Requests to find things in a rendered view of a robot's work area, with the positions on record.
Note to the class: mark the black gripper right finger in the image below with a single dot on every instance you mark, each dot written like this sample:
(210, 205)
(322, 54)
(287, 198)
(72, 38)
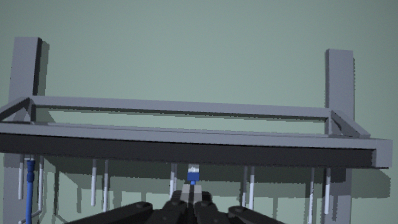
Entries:
(204, 211)

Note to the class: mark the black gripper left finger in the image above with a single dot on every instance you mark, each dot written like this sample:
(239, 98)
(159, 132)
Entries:
(175, 211)

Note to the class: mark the blue cable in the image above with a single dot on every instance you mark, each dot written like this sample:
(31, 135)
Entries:
(30, 180)

